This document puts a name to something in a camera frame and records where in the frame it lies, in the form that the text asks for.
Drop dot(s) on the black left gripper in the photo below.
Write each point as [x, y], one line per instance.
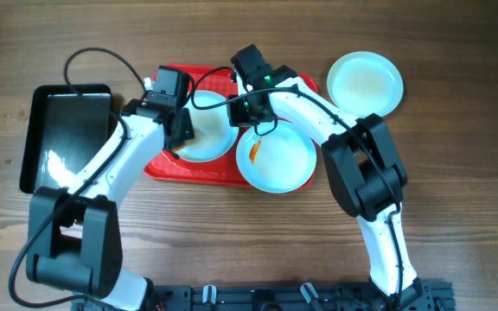
[184, 130]

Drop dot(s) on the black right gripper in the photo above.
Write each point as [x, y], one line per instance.
[236, 118]

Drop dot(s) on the white plate back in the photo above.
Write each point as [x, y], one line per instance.
[214, 135]

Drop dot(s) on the white plate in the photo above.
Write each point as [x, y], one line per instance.
[214, 135]
[362, 83]
[276, 159]

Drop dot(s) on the orange green sponge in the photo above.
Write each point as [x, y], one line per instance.
[178, 148]

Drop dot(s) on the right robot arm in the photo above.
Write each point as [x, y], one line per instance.
[365, 172]

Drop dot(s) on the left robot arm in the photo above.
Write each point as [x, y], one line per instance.
[74, 241]

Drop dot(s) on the red plastic tray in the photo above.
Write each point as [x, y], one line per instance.
[222, 171]

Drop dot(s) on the black water basin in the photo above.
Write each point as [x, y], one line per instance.
[65, 132]

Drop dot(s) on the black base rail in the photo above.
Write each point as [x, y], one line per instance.
[422, 295]

